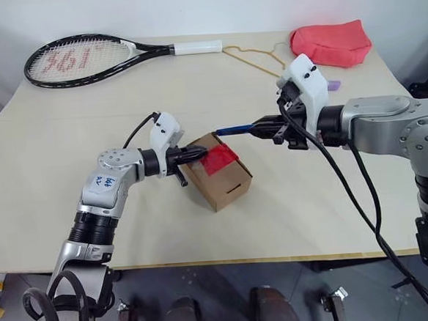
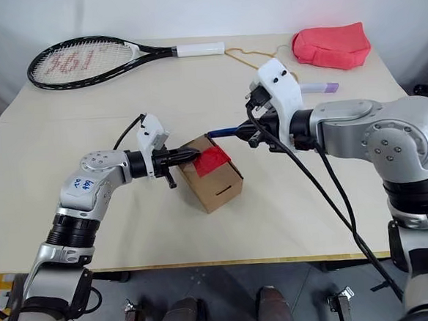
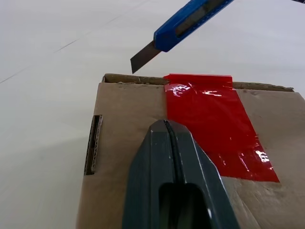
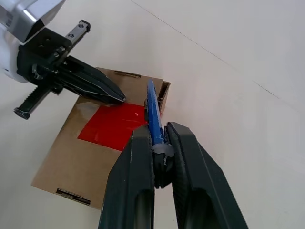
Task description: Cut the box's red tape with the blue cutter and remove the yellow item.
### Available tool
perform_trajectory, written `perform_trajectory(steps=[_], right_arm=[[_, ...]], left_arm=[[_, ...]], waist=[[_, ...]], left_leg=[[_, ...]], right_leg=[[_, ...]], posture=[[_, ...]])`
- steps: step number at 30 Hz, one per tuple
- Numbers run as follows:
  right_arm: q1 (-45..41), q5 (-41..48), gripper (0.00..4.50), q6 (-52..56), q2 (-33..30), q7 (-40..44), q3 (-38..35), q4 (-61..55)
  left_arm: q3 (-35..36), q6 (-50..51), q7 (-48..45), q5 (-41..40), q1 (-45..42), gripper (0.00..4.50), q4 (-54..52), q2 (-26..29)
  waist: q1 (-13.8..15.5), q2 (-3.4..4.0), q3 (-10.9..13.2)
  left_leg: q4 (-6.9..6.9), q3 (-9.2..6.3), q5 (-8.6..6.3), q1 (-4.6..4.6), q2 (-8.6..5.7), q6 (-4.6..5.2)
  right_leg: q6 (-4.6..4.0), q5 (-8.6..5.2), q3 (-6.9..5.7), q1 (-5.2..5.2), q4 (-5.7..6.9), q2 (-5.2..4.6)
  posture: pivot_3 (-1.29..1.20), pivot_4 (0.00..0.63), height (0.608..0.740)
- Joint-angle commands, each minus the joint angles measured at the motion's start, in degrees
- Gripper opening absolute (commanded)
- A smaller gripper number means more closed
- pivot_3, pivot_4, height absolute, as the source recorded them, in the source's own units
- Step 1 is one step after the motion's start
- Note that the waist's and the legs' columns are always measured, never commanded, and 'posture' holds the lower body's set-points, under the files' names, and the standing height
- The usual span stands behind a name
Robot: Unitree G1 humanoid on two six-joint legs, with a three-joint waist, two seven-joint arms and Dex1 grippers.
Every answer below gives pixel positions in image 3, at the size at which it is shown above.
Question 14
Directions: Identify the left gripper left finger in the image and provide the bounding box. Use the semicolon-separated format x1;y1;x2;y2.
122;120;179;229

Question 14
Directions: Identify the brown cardboard box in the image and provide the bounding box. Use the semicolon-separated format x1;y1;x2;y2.
76;73;305;229

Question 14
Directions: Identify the red tape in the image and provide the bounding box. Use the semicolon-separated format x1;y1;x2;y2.
163;73;281;183

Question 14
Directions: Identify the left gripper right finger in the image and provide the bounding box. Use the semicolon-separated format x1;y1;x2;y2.
165;120;240;229

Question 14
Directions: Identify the blue pen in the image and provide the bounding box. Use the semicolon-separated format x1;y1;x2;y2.
130;0;235;74

